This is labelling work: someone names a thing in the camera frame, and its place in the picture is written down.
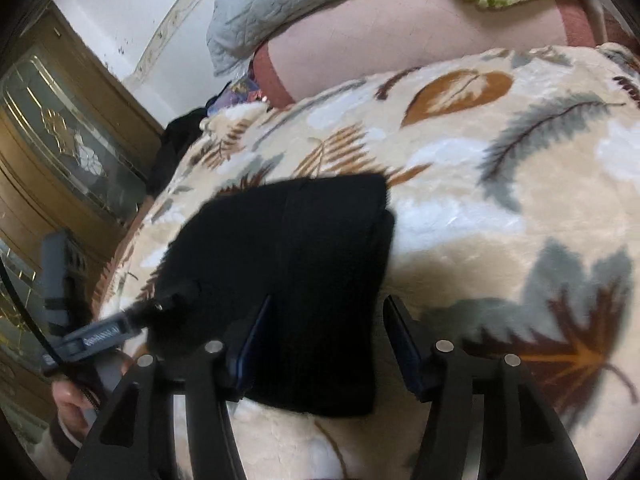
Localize person's left hand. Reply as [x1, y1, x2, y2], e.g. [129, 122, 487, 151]
[52, 350, 135, 440]

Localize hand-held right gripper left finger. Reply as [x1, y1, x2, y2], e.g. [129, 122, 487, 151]
[70, 294, 274, 480]

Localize black pants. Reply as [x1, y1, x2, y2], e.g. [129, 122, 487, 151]
[131, 173, 397, 417]

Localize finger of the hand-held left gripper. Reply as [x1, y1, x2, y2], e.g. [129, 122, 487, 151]
[122, 282, 203, 333]

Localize grey quilted cover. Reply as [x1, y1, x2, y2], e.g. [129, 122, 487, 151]
[206, 0, 463, 78]

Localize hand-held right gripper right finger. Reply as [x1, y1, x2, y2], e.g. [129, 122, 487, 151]
[382, 295, 589, 480]

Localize person's left forearm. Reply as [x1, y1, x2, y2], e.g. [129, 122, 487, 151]
[47, 414, 87, 464]

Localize purple patterned cloth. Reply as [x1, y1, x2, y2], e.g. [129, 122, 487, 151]
[207, 67, 271, 111]

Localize leaf print fleece blanket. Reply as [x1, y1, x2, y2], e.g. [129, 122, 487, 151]
[92, 42, 640, 480]

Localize pink bolster pillow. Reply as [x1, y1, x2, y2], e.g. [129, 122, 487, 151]
[251, 0, 608, 110]

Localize dark cloth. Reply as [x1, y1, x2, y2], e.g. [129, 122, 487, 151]
[146, 108, 210, 196]

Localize wooden door with glass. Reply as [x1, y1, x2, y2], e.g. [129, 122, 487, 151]
[0, 0, 168, 441]

